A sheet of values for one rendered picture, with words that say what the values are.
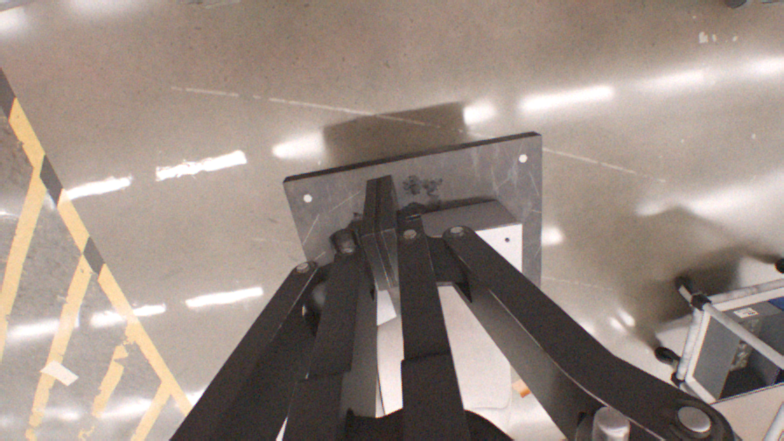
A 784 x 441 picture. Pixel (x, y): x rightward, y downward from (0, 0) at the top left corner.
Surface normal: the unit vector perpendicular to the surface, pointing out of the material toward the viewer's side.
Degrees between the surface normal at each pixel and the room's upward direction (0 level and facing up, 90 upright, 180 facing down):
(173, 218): 0
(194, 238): 0
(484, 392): 60
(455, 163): 0
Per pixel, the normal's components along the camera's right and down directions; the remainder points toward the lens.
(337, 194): 0.07, 0.40
